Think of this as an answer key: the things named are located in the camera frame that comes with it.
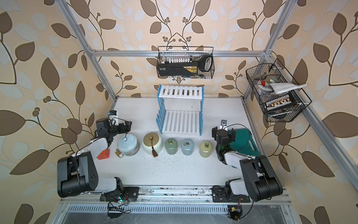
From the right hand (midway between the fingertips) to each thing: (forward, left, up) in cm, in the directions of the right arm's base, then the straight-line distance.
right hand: (225, 128), depth 90 cm
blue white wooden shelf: (+23, +30, -6) cm, 38 cm away
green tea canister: (-10, +35, -1) cm, 37 cm away
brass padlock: (-11, +69, -8) cm, 71 cm away
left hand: (+6, +66, +4) cm, 66 cm away
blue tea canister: (-11, +25, -1) cm, 28 cm away
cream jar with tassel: (-10, +46, +2) cm, 47 cm away
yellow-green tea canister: (-13, +14, -1) cm, 19 cm away
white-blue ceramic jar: (-10, +61, +2) cm, 61 cm away
